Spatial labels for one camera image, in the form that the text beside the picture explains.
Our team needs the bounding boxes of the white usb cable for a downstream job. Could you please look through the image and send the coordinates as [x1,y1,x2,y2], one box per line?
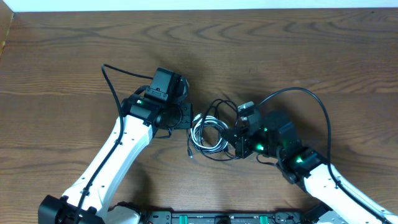
[189,113,230,155]

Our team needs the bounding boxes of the black usb cable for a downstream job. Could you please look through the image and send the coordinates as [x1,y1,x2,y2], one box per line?
[186,98,242,162]

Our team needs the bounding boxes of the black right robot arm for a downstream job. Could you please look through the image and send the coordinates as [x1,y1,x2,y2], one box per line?
[221,111,397,223]

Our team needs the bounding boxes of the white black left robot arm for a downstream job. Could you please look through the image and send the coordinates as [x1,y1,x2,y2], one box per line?
[38,68,193,223]

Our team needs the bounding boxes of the black left camera cable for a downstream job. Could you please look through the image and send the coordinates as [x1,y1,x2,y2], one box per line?
[73,63,155,224]

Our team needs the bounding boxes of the black camera cable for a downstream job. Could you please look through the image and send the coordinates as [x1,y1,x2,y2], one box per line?
[254,86,398,224]
[73,63,155,224]

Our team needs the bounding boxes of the black right camera cable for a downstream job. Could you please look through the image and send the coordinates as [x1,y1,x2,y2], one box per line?
[254,86,398,224]

